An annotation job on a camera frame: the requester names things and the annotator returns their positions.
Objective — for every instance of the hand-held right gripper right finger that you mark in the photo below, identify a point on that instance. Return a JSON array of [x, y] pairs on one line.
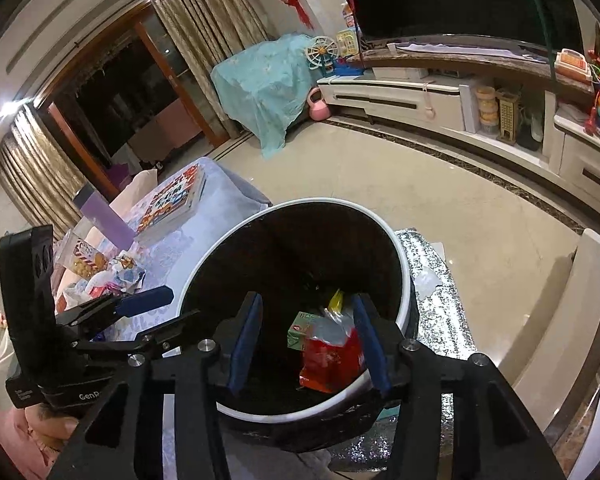
[[374, 350]]

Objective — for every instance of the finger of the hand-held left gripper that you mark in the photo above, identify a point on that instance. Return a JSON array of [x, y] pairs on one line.
[[167, 331], [145, 300]]

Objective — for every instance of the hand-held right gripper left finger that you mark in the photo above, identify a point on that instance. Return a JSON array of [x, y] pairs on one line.
[[244, 350]]

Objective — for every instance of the red snack packet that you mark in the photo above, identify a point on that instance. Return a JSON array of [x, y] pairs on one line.
[[330, 362]]

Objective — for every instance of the black bin with white rim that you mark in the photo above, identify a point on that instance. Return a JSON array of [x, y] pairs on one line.
[[280, 260]]

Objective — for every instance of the person's left forearm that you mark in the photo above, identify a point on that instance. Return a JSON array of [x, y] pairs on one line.
[[10, 445]]

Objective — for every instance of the person's left hand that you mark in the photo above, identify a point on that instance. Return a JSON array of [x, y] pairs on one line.
[[50, 422]]

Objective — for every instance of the blue patterned wrapper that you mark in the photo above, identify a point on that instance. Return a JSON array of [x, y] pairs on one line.
[[130, 274]]

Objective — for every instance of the pink snack packet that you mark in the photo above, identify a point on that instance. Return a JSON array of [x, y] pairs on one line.
[[105, 291]]

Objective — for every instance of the clear plastic bag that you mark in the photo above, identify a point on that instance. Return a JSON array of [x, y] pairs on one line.
[[335, 327]]

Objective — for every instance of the white plastic wrapper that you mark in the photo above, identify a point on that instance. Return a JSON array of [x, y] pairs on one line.
[[82, 287]]

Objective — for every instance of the green drink carton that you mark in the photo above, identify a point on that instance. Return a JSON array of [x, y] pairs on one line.
[[300, 332]]

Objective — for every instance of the yellow wrapper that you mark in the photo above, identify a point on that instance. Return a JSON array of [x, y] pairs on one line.
[[336, 302]]

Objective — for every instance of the clear snack container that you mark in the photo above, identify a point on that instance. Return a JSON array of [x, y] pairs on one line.
[[82, 257]]

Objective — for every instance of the silver foil mat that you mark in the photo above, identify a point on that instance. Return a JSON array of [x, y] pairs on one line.
[[440, 320]]

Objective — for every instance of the crumpled white plastic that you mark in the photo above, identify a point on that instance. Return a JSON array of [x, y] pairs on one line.
[[425, 285]]

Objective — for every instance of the purple bottle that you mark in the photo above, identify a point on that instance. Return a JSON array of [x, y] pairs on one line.
[[105, 220]]

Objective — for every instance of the stack of children's books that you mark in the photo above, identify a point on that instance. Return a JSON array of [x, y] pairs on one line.
[[172, 200]]

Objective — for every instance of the beige patterned curtain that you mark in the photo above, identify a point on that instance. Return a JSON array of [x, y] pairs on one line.
[[205, 35], [35, 170]]

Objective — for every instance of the glass sliding door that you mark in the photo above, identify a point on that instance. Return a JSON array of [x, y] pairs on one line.
[[115, 90]]

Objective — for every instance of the teal cloth cover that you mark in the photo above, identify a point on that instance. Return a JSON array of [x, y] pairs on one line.
[[260, 90]]

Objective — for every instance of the pink kettlebell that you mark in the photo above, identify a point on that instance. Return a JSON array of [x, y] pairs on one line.
[[320, 110]]

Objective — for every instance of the white television cabinet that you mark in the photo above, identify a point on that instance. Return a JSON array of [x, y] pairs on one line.
[[390, 97]]

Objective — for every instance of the white flat box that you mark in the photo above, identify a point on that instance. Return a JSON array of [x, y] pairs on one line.
[[469, 107]]

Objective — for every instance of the yellow stacked containers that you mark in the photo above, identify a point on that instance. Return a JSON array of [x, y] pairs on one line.
[[486, 110]]

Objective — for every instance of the wooden tower model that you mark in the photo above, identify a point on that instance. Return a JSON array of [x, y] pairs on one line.
[[507, 115]]

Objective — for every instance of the blue toy track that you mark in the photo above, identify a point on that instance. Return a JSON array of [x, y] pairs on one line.
[[347, 67]]

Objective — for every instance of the small white cup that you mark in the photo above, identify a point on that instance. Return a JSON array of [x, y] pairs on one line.
[[391, 48]]

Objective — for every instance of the ferris wheel toy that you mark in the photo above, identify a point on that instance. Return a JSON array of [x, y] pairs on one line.
[[322, 50]]

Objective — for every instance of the red hanging ornament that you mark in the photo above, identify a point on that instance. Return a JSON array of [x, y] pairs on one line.
[[292, 0]]

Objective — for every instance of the colourful toy box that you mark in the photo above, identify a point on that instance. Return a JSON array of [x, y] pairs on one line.
[[350, 15]]

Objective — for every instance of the pink hoop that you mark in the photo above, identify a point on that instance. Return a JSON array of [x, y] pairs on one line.
[[352, 5]]

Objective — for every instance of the toy telephone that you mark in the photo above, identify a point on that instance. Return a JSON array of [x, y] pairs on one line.
[[572, 65]]

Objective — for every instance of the black television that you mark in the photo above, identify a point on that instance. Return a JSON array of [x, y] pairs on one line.
[[455, 0]]

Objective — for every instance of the green hoop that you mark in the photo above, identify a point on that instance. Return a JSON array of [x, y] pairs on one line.
[[537, 10]]

